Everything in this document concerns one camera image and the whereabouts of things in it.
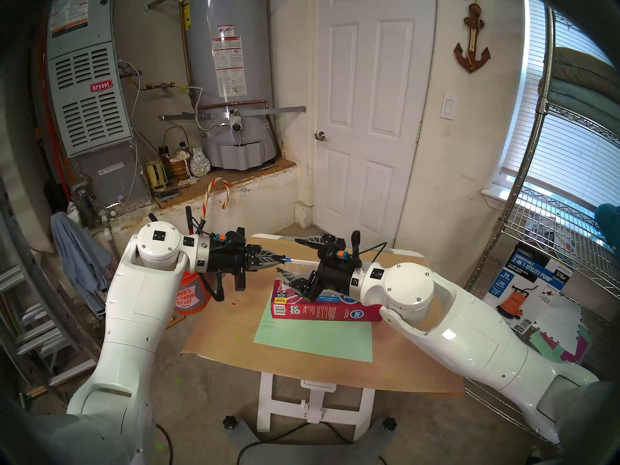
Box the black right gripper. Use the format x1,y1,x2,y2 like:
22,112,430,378
277,233,363,300

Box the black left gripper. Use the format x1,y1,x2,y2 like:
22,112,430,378
208,229,287,292

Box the clear ziplock bag blue slider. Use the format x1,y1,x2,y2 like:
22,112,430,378
279,257,349,305

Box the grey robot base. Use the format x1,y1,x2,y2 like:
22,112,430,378
224,416,398,465

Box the red freezer bag box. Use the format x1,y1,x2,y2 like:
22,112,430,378
270,279,383,323

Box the raised wood topped platform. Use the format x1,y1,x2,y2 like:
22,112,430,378
92,159,298,247

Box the orange plastic bucket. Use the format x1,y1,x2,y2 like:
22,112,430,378
173,270,212,315

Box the light green paper sheet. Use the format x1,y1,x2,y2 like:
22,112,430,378
253,314,374,363

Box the striped candy cane decoration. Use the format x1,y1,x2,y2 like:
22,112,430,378
201,177,232,223

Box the white panel door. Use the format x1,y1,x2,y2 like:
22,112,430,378
315,0,436,249

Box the foil wrapped object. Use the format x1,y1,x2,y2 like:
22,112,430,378
190,147,212,177

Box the yellow green canister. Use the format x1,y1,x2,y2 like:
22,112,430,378
144,159,169,192

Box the white folding table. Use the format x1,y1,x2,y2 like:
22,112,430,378
249,234,427,433

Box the blue cloth rag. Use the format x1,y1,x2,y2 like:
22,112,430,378
51,211,114,314

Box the grey water heater tank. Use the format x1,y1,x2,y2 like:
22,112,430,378
182,0,281,170

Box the grey bryant furnace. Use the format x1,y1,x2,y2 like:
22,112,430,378
46,0,153,213

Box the utility pump cardboard box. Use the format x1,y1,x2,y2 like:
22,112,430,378
484,241,574,336

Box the aluminium ladder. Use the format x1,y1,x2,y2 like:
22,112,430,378
0,178,97,406

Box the green paper on shelf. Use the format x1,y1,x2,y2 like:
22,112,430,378
528,331,565,363

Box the white zigzag edged paper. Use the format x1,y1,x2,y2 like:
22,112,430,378
530,294,582,346

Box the pink paper on shelf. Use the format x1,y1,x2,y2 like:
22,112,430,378
542,324,594,365

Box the white window blinds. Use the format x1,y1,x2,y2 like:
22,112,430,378
499,0,620,208

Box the teal fabric object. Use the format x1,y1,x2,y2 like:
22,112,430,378
595,202,620,256

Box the pale green seat cushion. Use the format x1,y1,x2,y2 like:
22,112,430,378
538,77,620,140

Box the olive seat cushion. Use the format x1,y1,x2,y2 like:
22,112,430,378
552,46,620,94

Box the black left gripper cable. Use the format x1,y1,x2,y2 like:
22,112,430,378
201,273,226,303

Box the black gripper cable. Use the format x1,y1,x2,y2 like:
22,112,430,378
361,241,388,265
201,273,226,303

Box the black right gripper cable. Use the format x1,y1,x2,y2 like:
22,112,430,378
361,241,388,265

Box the wicker basket with handle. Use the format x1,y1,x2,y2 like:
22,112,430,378
162,126,192,181

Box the metal heater strap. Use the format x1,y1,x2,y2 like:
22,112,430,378
158,106,307,122

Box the black floor cable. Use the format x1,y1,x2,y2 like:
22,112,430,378
155,423,174,465

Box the rusty anchor wall thermometer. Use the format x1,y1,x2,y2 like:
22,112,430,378
453,0,491,73

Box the chrome wire shelf rack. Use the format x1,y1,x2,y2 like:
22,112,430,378
465,4,620,450

